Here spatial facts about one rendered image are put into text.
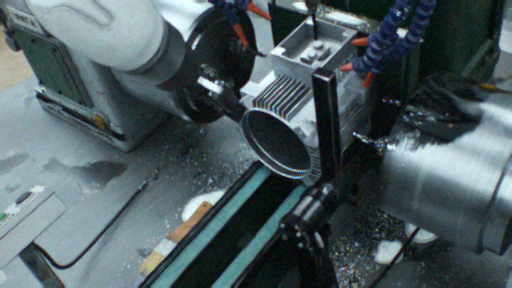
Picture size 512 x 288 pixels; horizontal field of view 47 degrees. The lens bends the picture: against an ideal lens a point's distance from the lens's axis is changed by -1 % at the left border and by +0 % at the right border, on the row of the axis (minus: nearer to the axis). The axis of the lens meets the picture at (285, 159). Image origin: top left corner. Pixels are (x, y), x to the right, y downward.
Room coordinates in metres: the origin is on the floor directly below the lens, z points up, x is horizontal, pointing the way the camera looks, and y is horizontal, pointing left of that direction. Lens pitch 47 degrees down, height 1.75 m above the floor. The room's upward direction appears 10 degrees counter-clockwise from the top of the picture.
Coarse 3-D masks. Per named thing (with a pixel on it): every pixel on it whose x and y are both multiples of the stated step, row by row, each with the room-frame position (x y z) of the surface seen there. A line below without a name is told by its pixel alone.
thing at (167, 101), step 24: (168, 0) 1.00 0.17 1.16; (192, 0) 0.99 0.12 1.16; (192, 24) 0.92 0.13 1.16; (216, 24) 0.95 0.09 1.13; (192, 48) 0.90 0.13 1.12; (216, 48) 0.94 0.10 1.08; (240, 48) 0.95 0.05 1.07; (120, 72) 0.95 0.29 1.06; (216, 72) 0.89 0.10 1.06; (240, 72) 0.97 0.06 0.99; (144, 96) 0.92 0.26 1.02; (168, 96) 0.86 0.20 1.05; (192, 96) 0.87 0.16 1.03; (240, 96) 0.96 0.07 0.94; (192, 120) 0.86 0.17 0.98
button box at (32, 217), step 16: (32, 192) 0.65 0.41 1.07; (48, 192) 0.64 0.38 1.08; (16, 208) 0.63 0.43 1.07; (32, 208) 0.62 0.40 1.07; (48, 208) 0.62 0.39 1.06; (64, 208) 0.63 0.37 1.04; (0, 224) 0.59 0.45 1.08; (16, 224) 0.59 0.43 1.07; (32, 224) 0.60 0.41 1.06; (48, 224) 0.61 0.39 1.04; (0, 240) 0.57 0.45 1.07; (16, 240) 0.57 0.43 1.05; (32, 240) 0.58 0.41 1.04; (0, 256) 0.55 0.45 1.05
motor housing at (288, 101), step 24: (264, 96) 0.75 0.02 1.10; (288, 96) 0.75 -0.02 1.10; (312, 96) 0.75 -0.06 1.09; (264, 120) 0.81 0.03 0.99; (288, 120) 0.70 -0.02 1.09; (360, 120) 0.76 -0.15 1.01; (264, 144) 0.78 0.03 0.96; (288, 144) 0.79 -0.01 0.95; (312, 144) 0.67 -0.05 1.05; (288, 168) 0.73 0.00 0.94; (312, 168) 0.67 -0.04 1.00
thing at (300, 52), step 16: (304, 32) 0.88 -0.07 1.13; (320, 32) 0.88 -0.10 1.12; (336, 32) 0.86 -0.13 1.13; (352, 32) 0.83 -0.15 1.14; (288, 48) 0.84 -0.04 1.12; (304, 48) 0.85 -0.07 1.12; (320, 48) 0.82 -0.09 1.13; (336, 48) 0.83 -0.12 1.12; (352, 48) 0.82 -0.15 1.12; (288, 64) 0.79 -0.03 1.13; (304, 64) 0.77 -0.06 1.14; (320, 64) 0.76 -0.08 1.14; (336, 64) 0.78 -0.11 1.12; (304, 80) 0.77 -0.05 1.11
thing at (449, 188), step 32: (416, 96) 0.63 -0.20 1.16; (448, 96) 0.61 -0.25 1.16; (480, 96) 0.60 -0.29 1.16; (416, 128) 0.58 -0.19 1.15; (448, 128) 0.56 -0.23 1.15; (480, 128) 0.55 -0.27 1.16; (384, 160) 0.57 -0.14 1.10; (416, 160) 0.55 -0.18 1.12; (448, 160) 0.52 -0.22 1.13; (480, 160) 0.51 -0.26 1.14; (384, 192) 0.55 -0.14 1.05; (416, 192) 0.52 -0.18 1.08; (448, 192) 0.50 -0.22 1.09; (480, 192) 0.48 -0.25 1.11; (416, 224) 0.52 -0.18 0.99; (448, 224) 0.48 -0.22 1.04; (480, 224) 0.45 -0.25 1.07
